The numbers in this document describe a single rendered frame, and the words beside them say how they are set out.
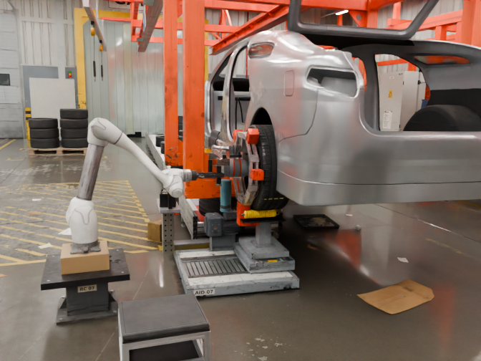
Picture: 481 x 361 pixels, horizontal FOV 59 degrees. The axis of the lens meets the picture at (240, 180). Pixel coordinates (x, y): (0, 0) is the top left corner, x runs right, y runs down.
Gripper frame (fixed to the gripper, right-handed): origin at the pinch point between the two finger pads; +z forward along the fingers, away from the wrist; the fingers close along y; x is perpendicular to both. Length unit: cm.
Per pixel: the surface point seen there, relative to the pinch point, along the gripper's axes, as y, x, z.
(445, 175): 91, 13, 115
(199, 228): -70, -60, -3
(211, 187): -60, -21, 6
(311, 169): 74, 15, 39
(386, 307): 64, -82, 103
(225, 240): -56, -68, 19
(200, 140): -60, 20, -3
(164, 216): -73, -49, -33
